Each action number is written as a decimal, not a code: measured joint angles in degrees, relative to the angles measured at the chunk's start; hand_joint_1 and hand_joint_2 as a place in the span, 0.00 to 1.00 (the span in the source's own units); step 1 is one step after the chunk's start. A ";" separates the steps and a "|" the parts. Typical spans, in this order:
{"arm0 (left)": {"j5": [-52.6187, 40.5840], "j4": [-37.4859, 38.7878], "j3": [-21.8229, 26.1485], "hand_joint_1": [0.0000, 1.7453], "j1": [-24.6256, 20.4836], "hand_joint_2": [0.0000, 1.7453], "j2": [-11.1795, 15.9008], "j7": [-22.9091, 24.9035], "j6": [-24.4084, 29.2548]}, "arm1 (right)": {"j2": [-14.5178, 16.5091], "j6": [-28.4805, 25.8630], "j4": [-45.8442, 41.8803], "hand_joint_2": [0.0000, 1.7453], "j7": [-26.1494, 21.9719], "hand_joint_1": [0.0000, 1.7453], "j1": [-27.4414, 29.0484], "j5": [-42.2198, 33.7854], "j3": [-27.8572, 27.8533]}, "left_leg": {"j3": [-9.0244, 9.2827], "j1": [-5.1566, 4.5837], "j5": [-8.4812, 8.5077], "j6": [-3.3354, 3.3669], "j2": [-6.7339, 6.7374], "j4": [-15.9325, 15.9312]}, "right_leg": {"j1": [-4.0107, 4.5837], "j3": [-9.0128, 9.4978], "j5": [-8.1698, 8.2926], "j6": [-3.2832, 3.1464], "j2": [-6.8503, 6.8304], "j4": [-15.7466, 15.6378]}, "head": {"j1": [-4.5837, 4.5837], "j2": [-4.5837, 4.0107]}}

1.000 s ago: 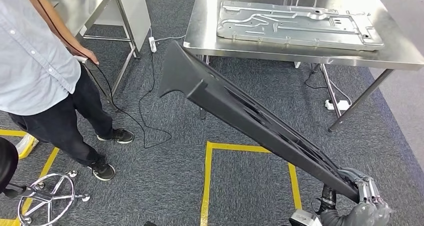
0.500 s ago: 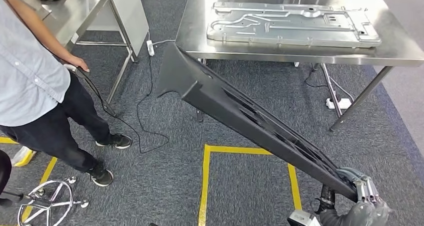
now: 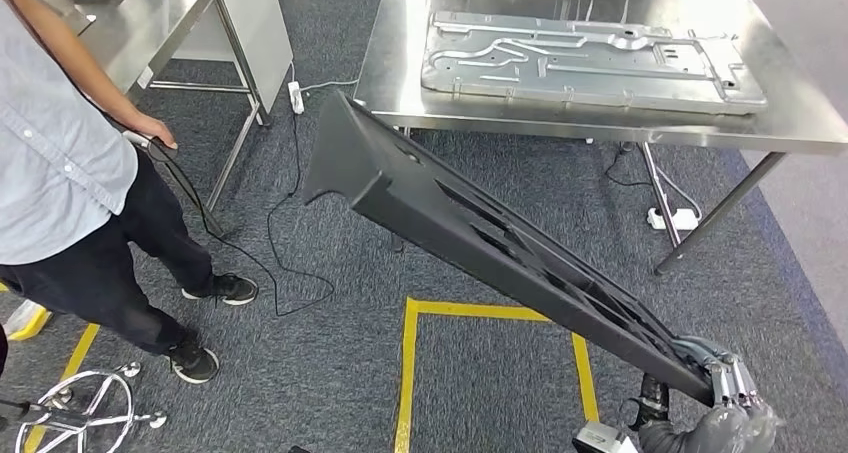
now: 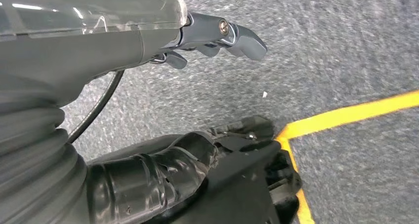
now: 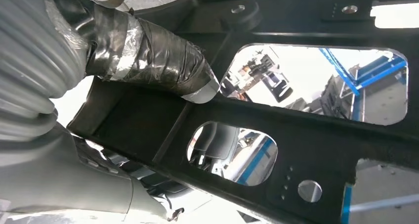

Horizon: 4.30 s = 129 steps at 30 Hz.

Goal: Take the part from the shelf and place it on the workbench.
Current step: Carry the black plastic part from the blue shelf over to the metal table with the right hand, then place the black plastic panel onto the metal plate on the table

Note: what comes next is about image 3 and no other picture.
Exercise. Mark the person's left hand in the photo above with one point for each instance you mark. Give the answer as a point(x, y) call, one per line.
point(151, 128)

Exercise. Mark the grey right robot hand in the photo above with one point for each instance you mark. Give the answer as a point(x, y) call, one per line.
point(735, 430)

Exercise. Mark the black handheld switch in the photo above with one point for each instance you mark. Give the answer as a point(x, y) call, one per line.
point(162, 152)

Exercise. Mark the long black plastic part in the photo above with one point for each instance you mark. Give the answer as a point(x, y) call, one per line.
point(430, 211)

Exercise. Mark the stainless steel workbench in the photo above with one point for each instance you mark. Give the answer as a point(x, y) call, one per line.
point(397, 52)

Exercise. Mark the person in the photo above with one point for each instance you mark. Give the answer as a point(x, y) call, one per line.
point(53, 138)

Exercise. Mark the stainless steel table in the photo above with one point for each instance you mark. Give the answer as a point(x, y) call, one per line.
point(152, 19)

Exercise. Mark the white desk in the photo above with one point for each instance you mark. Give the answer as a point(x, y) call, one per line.
point(265, 39)

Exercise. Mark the white power strip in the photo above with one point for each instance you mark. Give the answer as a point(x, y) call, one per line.
point(672, 219)
point(296, 97)

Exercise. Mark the chrome chair base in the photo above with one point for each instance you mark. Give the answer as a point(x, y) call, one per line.
point(157, 420)

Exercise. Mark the yellow floor tape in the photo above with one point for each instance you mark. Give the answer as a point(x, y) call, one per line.
point(407, 370)

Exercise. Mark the stamped sheet metal panel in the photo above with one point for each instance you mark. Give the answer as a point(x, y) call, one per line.
point(596, 86)

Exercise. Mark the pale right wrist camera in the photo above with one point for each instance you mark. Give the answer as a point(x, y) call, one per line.
point(599, 440)

